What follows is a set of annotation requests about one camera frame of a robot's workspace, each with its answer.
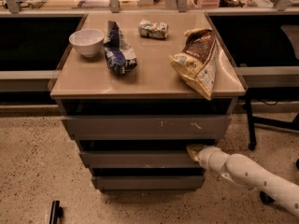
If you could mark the grey drawer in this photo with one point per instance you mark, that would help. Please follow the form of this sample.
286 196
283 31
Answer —
164 127
147 182
137 159

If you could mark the blue chip bag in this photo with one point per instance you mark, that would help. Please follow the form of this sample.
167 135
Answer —
120 55

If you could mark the grey drawer cabinet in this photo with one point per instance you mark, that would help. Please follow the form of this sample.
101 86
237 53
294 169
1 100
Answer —
86 87

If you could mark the grey bottom drawer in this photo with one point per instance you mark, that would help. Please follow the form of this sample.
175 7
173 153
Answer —
147 182

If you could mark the black table leg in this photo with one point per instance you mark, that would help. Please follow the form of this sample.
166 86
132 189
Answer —
252 136

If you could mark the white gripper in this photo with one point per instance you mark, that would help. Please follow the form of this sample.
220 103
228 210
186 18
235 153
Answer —
205 158

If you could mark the grey top drawer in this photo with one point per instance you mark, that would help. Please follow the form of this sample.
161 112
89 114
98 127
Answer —
164 127

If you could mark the brown yellow chip bag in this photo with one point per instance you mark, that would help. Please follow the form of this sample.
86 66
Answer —
196 63

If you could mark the black chair base leg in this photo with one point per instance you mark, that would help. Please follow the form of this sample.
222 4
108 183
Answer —
266 199

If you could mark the white bowl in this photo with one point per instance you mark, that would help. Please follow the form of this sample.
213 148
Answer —
87 42

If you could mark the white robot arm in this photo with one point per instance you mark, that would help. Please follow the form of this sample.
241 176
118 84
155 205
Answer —
247 174

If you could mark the black object on floor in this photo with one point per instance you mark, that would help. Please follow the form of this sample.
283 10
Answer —
56 212

